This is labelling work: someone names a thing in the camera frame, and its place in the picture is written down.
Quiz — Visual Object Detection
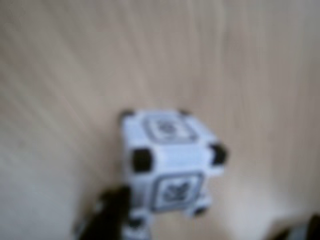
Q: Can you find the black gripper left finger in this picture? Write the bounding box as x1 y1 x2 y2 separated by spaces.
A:
77 185 131 240

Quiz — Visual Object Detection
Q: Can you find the white cube crossed-loop symbol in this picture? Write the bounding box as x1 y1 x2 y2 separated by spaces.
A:
118 108 230 240

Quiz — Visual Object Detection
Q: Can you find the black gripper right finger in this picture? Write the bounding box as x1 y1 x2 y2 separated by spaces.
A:
274 212 320 240

